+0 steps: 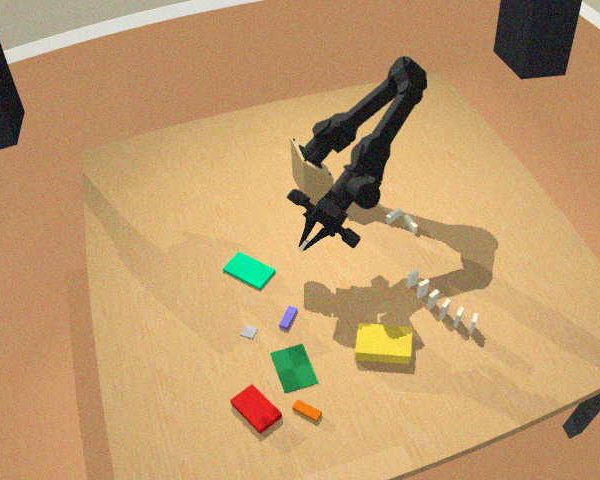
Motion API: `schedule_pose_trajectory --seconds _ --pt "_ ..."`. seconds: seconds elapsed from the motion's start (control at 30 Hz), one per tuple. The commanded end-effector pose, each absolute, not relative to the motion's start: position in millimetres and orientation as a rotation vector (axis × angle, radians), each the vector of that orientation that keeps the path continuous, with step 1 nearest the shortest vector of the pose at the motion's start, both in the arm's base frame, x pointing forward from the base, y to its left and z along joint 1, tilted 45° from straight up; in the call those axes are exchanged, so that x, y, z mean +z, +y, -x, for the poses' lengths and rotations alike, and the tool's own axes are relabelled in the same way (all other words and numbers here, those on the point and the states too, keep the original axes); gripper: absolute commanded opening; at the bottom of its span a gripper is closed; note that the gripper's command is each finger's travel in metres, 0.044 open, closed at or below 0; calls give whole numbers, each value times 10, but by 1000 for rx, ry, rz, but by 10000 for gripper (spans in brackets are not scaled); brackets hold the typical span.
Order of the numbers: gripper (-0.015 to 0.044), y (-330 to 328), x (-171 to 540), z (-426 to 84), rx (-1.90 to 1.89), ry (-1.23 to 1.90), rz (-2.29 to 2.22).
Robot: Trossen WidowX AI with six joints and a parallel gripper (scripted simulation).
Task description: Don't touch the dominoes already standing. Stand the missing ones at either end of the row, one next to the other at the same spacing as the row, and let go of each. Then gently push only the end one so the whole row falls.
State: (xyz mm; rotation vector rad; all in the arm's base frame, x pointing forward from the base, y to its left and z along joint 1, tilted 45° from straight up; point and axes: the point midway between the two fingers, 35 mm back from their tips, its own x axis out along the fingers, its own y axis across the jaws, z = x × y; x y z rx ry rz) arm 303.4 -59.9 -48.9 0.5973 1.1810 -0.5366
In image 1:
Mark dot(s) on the red rectangular block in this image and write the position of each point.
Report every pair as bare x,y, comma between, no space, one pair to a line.
255,408

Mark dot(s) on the purple rectangular block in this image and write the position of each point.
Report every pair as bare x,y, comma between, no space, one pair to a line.
287,318

